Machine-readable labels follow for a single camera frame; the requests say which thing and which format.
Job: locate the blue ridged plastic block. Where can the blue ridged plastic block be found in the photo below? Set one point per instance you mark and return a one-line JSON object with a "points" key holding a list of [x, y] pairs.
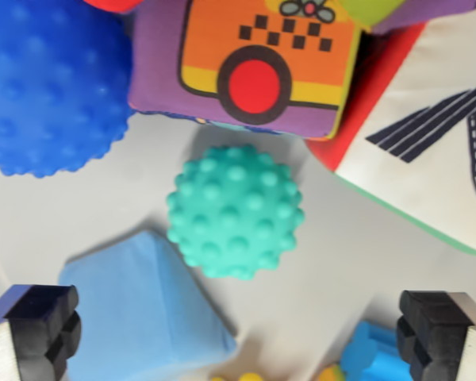
{"points": [[375, 353]]}

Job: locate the grey plastic bin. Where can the grey plastic bin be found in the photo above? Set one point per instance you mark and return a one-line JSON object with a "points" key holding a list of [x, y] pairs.
{"points": [[63, 214]]}

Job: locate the yellow spiky rubber ball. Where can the yellow spiky rubber ball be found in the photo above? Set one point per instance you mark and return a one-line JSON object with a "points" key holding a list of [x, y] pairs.
{"points": [[242, 377]]}

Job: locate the teal bumpy rubber ball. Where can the teal bumpy rubber ball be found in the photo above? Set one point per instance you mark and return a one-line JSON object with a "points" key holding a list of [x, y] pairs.
{"points": [[234, 212]]}

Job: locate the black silver gripper right finger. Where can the black silver gripper right finger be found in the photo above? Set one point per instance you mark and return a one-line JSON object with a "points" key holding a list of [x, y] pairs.
{"points": [[444, 337]]}

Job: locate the light blue fabric cube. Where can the light blue fabric cube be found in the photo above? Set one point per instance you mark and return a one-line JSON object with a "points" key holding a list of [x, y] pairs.
{"points": [[143, 313]]}

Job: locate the purple fabric cube orange taxi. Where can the purple fabric cube orange taxi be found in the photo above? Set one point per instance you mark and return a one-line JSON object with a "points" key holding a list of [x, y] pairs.
{"points": [[246, 67]]}

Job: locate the black silver gripper left finger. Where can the black silver gripper left finger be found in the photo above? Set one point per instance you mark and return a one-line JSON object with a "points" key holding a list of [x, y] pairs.
{"points": [[35, 333]]}

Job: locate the large blue bumpy ball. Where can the large blue bumpy ball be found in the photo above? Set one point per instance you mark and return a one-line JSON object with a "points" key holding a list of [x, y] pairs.
{"points": [[47, 87]]}

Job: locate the white fabric cube with bird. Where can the white fabric cube with bird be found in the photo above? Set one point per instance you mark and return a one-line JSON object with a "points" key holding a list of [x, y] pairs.
{"points": [[420, 131]]}

